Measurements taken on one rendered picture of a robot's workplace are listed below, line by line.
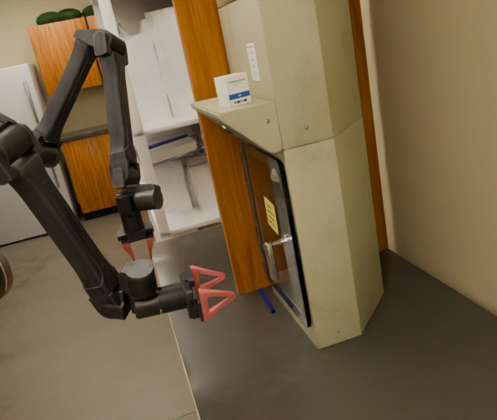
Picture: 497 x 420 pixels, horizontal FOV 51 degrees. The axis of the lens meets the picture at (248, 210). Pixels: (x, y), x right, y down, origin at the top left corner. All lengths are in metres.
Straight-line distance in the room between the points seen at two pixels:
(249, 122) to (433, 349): 0.62
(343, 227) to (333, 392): 0.34
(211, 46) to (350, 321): 0.75
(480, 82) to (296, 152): 0.41
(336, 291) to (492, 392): 0.36
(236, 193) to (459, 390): 0.73
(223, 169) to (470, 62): 0.65
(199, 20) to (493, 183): 0.78
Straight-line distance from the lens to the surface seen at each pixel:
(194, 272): 1.17
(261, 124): 1.02
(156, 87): 2.37
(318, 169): 1.08
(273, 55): 1.02
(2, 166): 0.98
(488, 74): 1.18
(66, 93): 1.61
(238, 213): 1.44
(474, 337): 1.25
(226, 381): 1.20
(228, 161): 1.40
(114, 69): 1.53
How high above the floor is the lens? 1.64
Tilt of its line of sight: 18 degrees down
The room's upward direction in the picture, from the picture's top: 12 degrees counter-clockwise
